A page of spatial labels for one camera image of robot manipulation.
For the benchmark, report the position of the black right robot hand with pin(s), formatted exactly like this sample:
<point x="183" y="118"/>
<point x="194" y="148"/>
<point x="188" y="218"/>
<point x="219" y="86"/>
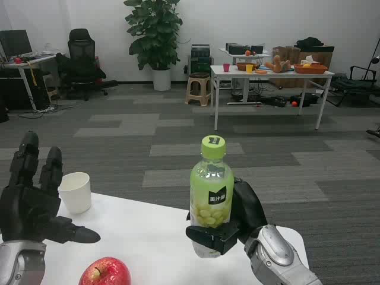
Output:
<point x="248" y="207"/>

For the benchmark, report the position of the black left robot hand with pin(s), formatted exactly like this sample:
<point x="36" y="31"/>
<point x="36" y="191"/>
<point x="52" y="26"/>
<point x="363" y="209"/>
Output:
<point x="26" y="207"/>

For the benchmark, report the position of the green grape juice bottle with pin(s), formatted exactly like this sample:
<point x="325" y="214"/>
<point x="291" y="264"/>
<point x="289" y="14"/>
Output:
<point x="211" y="193"/>

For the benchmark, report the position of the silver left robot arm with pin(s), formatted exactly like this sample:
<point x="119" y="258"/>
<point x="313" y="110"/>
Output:
<point x="20" y="264"/>

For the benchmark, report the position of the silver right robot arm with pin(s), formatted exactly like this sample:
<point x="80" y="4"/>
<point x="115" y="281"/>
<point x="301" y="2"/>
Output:
<point x="276" y="258"/>

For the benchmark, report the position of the white paper cup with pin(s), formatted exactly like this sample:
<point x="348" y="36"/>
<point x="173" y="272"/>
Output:
<point x="75" y="193"/>

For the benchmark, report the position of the red apple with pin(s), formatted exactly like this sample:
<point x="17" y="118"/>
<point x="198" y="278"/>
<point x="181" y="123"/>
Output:
<point x="105" y="273"/>

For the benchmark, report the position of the black bag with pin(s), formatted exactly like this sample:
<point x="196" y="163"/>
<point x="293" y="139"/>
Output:
<point x="308" y="98"/>

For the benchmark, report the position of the beige plastic stool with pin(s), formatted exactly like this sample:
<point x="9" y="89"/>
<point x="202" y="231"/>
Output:
<point x="198" y="86"/>

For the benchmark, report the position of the white folding table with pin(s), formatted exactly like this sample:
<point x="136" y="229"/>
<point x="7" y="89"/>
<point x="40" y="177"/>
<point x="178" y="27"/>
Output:
<point x="267" y="74"/>

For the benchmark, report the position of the orange toy carrot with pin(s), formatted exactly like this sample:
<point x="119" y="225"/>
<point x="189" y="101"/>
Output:
<point x="261" y="71"/>

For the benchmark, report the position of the yellow plastic cup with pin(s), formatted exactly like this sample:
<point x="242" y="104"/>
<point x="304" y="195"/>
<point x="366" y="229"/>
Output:
<point x="249" y="69"/>

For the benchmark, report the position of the brown woven basket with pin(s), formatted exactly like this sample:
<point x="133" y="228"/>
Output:
<point x="241" y="67"/>

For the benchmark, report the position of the pink plastic cup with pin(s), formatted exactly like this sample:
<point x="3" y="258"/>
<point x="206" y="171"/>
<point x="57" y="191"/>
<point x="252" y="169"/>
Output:
<point x="226" y="68"/>

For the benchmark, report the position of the white office desk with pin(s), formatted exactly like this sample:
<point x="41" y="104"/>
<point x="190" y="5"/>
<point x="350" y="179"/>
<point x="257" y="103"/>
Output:
<point x="28" y="63"/>

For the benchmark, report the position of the brown plush toy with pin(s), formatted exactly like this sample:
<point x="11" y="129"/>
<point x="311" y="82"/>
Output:
<point x="278" y="65"/>

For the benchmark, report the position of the orange flat basket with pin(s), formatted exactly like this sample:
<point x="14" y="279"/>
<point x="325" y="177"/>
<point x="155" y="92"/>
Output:
<point x="310" y="69"/>

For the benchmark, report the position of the white plant pot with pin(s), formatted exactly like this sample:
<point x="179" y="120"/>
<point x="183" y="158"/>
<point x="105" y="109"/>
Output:
<point x="161" y="79"/>

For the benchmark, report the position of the white standing table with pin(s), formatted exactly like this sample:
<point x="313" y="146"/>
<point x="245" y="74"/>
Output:
<point x="237" y="53"/>

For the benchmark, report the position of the black office chair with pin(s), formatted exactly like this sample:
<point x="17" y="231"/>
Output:
<point x="81" y="62"/>

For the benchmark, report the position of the green black crate stack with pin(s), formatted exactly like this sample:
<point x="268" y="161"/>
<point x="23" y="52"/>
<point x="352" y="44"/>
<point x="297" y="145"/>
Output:
<point x="200" y="59"/>

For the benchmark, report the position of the black equipment boxes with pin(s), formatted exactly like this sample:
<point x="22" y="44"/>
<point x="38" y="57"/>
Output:
<point x="237" y="48"/>

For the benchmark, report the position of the white tissue box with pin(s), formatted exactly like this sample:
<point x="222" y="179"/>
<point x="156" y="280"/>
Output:
<point x="310" y="60"/>

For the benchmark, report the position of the black folding recliner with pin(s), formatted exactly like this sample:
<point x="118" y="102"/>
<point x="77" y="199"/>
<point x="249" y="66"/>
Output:
<point x="353" y="83"/>

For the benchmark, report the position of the black computer monitor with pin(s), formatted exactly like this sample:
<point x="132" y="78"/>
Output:
<point x="16" y="43"/>

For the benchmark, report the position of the brown cardboard box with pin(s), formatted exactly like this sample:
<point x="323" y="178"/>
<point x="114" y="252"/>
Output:
<point x="325" y="58"/>

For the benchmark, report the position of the black cloth bundle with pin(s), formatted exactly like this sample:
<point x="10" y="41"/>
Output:
<point x="310" y="42"/>

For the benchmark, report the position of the black floor lamp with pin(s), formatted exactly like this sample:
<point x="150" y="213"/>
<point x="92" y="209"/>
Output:
<point x="376" y="59"/>

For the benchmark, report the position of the large green leafy plant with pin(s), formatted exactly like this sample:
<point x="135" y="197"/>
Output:
<point x="155" y="32"/>

